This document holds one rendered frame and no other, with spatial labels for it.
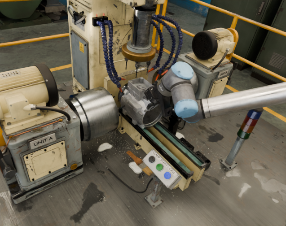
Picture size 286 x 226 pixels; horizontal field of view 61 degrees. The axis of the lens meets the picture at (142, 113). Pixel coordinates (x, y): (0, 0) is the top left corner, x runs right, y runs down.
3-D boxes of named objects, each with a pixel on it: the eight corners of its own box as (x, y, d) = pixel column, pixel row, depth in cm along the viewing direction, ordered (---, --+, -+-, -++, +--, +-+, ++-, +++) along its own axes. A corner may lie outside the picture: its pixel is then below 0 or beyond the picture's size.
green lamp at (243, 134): (235, 133, 129) (238, 127, 126) (241, 129, 132) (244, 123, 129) (244, 141, 126) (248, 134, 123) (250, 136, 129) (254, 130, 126)
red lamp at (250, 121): (241, 121, 123) (244, 114, 121) (247, 117, 127) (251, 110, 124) (251, 128, 120) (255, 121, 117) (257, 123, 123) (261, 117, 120)
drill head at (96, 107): (41, 132, 129) (33, 94, 114) (101, 111, 149) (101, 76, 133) (61, 164, 115) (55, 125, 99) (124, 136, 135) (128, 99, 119)
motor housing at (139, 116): (119, 113, 148) (121, 87, 137) (143, 105, 158) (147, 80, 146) (138, 133, 137) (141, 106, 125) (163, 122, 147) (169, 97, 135)
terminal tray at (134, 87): (126, 91, 141) (127, 80, 137) (141, 86, 147) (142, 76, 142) (138, 102, 134) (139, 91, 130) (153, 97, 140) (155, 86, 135)
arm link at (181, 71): (178, 78, 93) (173, 57, 97) (163, 93, 104) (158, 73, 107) (198, 80, 97) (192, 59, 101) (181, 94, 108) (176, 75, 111)
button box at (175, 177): (145, 162, 110) (141, 159, 106) (156, 151, 110) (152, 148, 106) (171, 190, 100) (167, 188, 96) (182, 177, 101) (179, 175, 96)
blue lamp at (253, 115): (244, 114, 121) (248, 107, 118) (251, 110, 124) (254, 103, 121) (255, 121, 117) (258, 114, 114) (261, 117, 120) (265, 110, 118)
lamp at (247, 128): (238, 127, 126) (241, 121, 123) (244, 123, 129) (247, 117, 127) (248, 134, 123) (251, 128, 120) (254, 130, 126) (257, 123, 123)
